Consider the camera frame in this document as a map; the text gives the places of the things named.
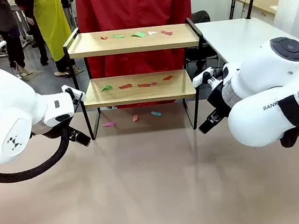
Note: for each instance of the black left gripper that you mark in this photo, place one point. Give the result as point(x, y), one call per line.
point(48, 133)

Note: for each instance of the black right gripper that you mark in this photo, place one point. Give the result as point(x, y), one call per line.
point(218, 98)

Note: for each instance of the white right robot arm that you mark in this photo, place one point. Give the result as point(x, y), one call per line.
point(261, 121)

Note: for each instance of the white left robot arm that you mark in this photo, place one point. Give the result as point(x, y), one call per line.
point(8, 106)

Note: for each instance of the two-tier wooden metal shelf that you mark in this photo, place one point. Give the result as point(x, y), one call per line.
point(131, 46)

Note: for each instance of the orange paper scrap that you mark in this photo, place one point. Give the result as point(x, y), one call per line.
point(135, 117)

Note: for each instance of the teal paper scrap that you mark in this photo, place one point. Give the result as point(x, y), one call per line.
point(156, 113)

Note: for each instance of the large white table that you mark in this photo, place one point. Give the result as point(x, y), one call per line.
point(238, 37)

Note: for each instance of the small red paper scrap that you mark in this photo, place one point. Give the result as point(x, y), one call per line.
point(103, 37)

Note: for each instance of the black office chair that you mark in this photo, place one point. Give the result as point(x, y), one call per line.
point(200, 17)

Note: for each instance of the white paper scrap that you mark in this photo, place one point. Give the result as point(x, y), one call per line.
point(152, 32)

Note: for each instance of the person in yellow apron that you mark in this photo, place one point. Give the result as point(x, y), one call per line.
point(52, 28)

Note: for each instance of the large green paper scrap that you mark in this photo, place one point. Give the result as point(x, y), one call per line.
point(138, 35)

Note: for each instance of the wooden background desk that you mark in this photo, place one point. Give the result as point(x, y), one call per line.
point(261, 3)

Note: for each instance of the person in dark clothes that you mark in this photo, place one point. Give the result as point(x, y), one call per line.
point(6, 20)

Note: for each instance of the person in red coat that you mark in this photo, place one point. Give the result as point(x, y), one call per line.
point(132, 6)

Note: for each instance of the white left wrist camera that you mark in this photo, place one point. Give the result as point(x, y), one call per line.
point(76, 94)

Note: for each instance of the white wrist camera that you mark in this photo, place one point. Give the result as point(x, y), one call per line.
point(202, 78)
point(76, 94)

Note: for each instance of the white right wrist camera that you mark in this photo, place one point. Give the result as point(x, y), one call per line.
point(202, 78)

